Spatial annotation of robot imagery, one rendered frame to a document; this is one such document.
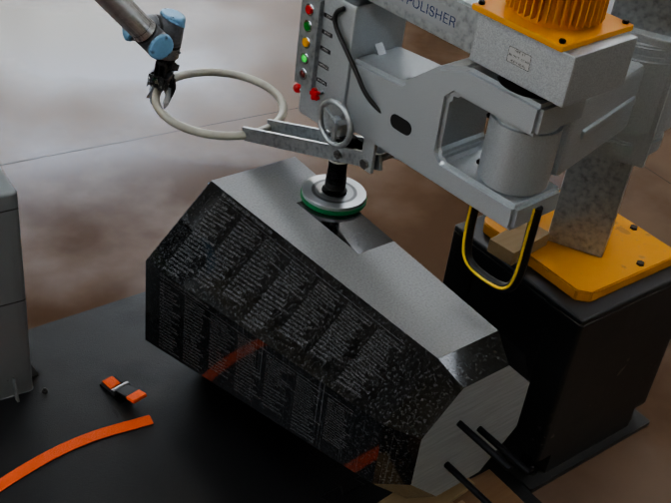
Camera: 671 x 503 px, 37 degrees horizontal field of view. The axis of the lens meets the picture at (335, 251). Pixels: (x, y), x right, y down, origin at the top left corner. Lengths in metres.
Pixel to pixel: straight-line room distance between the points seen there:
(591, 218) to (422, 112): 0.84
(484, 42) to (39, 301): 2.31
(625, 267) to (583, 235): 0.17
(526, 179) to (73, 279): 2.24
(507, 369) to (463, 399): 0.17
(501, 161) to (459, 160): 0.20
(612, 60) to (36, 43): 4.35
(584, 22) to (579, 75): 0.12
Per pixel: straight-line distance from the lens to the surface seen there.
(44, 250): 4.48
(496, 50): 2.52
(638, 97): 3.09
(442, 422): 2.79
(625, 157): 3.21
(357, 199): 3.29
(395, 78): 2.83
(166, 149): 5.20
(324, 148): 3.19
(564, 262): 3.36
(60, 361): 3.89
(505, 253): 3.26
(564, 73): 2.40
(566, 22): 2.45
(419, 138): 2.80
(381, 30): 2.98
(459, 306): 2.94
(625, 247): 3.53
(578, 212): 3.36
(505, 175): 2.64
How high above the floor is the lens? 2.60
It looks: 35 degrees down
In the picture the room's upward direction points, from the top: 8 degrees clockwise
